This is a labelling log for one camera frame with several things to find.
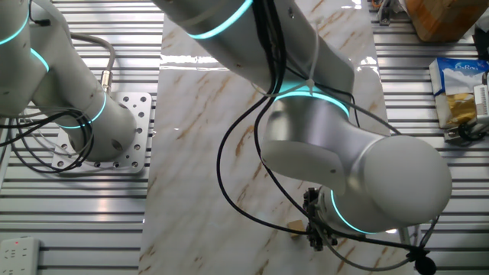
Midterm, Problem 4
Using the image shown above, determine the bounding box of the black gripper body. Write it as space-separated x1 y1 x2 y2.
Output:
303 186 338 246

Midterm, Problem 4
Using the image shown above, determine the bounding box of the small wooden cube block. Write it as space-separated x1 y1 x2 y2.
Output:
287 219 306 240

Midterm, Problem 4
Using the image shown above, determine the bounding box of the marble pattern mat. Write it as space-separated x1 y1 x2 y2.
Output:
138 0 416 275

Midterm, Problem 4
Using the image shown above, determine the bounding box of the blue white gold packet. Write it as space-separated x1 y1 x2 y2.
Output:
429 57 489 130

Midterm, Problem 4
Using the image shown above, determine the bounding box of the aluminium pole with base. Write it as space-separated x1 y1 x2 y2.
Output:
376 0 399 26

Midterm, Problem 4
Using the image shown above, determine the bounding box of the brown cardboard box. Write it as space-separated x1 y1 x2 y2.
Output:
404 0 489 43

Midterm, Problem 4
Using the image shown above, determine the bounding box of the black device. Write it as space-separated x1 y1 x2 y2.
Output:
472 24 489 61

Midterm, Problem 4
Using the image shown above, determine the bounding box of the white power strip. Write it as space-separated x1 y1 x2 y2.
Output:
0 236 41 275

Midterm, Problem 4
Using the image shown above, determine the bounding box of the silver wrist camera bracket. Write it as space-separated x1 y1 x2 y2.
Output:
399 227 421 248

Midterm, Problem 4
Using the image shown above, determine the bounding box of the long black arm cable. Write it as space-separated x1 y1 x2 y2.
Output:
215 0 417 253

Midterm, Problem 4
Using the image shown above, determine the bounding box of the black round cable clamp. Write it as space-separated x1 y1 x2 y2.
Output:
406 247 437 275

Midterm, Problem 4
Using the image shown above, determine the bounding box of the perforated aluminium base plate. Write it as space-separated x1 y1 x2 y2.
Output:
51 91 153 176

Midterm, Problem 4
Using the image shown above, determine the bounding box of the black base cable bundle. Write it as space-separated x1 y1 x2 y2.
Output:
0 108 96 173

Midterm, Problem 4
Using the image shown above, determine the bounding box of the grey cable with metal plug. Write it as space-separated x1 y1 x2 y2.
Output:
70 32 117 95

